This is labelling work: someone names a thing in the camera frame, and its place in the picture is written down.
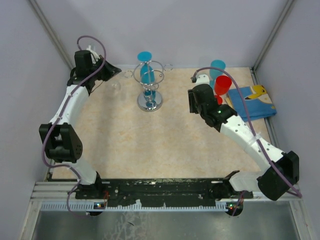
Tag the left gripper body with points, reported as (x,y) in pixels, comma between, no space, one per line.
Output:
(101,74)

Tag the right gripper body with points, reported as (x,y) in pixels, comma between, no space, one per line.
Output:
(193,107)

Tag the red wine glass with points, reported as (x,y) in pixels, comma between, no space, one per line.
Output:
(221,87)

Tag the teal wine glass front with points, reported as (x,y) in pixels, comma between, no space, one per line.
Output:
(213,73)

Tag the blue pikachu cloth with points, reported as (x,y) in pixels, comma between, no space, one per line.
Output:
(259,104)

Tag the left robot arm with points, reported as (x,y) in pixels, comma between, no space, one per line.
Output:
(60,141)

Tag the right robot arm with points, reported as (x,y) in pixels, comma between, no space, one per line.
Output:
(278,170)

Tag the blue wine glass back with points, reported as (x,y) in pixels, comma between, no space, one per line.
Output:
(146,99)

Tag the chrome wine glass rack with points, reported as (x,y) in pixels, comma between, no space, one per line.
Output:
(159,73)

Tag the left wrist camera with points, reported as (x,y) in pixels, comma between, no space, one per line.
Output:
(92,48)

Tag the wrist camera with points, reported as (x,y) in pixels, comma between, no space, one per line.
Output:
(92,48)
(200,79)

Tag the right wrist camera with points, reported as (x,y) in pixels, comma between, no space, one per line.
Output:
(200,79)

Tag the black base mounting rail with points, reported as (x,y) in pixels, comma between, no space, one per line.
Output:
(159,192)

